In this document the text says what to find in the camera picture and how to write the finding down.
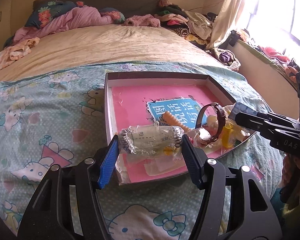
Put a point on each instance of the shallow cardboard box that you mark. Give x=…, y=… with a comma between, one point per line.
x=108, y=105

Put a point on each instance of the bed with beige sheet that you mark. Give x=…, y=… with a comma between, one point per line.
x=102, y=45

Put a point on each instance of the grey headboard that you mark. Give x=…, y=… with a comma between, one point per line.
x=102, y=2

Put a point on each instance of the orange wavy hair clip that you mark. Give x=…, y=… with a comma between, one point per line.
x=176, y=121

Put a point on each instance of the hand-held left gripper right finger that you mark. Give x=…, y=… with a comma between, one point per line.
x=190, y=160

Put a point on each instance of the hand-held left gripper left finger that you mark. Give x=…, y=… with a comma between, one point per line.
x=107, y=162

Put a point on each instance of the floral laundry bag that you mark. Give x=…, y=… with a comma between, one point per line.
x=225, y=57

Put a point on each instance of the cartoon cat printed blanket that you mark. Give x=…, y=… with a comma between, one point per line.
x=52, y=120

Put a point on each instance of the cream wardrobe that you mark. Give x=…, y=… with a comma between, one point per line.
x=5, y=30

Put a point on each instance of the small floral pillow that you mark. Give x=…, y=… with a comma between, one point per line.
x=113, y=15

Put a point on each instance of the cream curtain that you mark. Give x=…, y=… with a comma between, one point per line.
x=230, y=12

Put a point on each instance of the large floral pillow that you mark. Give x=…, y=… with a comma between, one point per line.
x=46, y=13

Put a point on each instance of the pale pink pajama garment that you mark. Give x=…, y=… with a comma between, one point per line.
x=17, y=50

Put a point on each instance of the window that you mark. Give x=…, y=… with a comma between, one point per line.
x=277, y=10

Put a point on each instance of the small heap of colourful clothes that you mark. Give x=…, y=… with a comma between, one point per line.
x=275, y=55

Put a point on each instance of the pile of clothes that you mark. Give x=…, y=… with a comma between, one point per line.
x=190, y=22

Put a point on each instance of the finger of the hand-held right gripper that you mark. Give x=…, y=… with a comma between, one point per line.
x=242, y=112
x=277, y=133

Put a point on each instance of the pink duvet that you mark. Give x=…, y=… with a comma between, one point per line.
x=72, y=20

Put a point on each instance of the pink book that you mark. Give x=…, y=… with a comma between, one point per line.
x=130, y=105

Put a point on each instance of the yellow plastic trinket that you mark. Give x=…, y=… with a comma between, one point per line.
x=228, y=135

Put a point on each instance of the person's right forearm green sleeve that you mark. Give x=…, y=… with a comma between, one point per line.
x=298, y=205

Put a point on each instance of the pink fuzzy garment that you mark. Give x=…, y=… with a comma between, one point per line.
x=142, y=20

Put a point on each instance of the person's right hand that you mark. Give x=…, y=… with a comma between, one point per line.
x=288, y=167

